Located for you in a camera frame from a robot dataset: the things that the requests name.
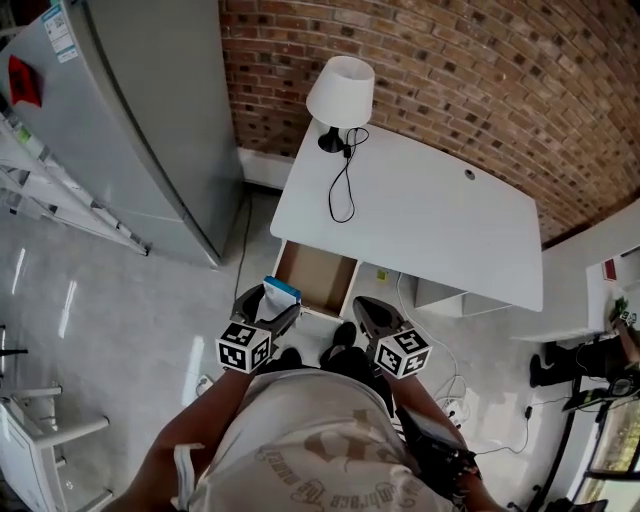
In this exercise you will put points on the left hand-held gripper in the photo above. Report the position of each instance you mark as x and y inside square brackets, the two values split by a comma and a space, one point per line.
[243, 348]

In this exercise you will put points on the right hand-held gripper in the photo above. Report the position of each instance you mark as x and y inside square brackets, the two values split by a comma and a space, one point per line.
[402, 352]

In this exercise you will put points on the small blue white box item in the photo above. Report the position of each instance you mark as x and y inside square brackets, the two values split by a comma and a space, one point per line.
[281, 294]

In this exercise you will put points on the white wooden desk drawer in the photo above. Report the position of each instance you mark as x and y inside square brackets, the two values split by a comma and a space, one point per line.
[315, 275]

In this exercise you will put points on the person's right forearm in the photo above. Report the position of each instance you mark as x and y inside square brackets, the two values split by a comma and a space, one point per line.
[425, 400]

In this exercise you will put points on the person's left forearm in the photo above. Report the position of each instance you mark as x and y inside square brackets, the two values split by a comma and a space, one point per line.
[195, 425]

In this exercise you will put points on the small yellow floor item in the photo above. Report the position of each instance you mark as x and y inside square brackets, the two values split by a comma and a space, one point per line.
[382, 275]

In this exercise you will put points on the white under-desk cabinet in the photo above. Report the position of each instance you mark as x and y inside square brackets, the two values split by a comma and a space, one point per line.
[450, 299]

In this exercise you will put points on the white desk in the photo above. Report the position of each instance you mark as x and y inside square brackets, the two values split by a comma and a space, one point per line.
[430, 235]

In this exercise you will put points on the person's black shoe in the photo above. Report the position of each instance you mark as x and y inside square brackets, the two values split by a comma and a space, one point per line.
[342, 337]
[289, 359]

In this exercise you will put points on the person's white printed shirt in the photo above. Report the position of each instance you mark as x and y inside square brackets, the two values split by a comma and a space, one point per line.
[310, 440]

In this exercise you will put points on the black waist pouch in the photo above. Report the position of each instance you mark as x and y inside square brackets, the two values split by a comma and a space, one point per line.
[435, 440]

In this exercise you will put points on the white table lamp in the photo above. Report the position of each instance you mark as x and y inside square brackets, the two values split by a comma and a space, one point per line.
[341, 92]

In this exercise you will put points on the grey refrigerator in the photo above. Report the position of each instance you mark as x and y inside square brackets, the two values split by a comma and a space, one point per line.
[135, 125]

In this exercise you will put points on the white side table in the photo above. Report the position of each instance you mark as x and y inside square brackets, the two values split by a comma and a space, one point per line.
[607, 300]

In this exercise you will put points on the white metal shelf rack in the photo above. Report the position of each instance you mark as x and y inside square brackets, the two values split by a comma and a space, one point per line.
[60, 190]

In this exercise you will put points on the red book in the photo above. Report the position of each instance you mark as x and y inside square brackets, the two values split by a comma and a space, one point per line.
[609, 270]

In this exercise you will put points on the red sticker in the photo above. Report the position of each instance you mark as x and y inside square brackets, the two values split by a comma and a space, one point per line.
[24, 82]

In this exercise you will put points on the blue white label sticker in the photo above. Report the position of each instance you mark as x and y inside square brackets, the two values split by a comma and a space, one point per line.
[59, 32]

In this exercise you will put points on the white wall plug adapter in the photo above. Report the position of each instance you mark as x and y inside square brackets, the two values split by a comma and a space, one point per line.
[454, 411]

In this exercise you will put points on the white frame furniture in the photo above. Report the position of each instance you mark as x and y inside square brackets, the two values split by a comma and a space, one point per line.
[35, 450]

